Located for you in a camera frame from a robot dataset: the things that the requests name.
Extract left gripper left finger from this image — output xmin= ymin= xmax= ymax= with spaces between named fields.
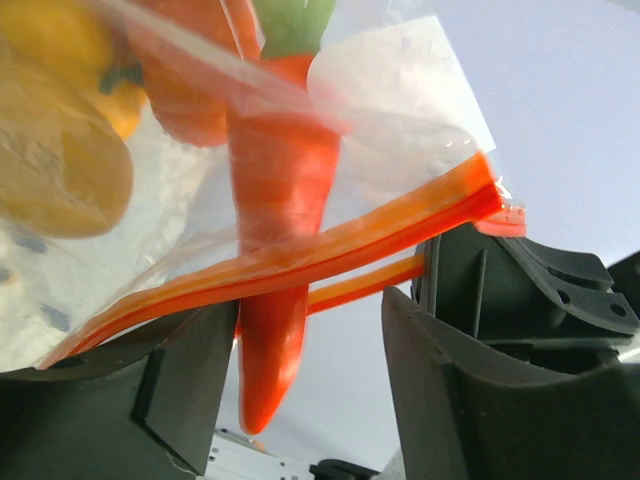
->
xmin=1 ymin=302 xmax=238 ymax=480

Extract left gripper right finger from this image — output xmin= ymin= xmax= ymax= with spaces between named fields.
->
xmin=382 ymin=287 xmax=639 ymax=479

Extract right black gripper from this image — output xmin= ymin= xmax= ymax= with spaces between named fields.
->
xmin=411 ymin=225 xmax=639 ymax=375

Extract clear orange-zip bag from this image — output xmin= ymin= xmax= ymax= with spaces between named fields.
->
xmin=1 ymin=1 xmax=526 ymax=371

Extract orange toy carrot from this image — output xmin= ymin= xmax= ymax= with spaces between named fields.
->
xmin=227 ymin=1 xmax=340 ymax=435

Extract yellow toy bell pepper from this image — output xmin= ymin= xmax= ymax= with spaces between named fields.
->
xmin=1 ymin=1 xmax=146 ymax=239

